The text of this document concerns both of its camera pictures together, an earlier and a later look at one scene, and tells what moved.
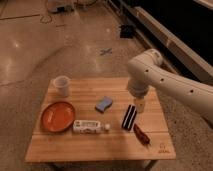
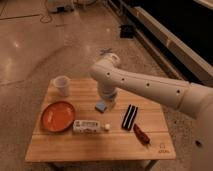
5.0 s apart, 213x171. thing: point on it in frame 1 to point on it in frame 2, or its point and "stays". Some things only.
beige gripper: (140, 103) to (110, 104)
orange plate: (57, 116) stays
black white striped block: (129, 117) stays
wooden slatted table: (98, 120) stays
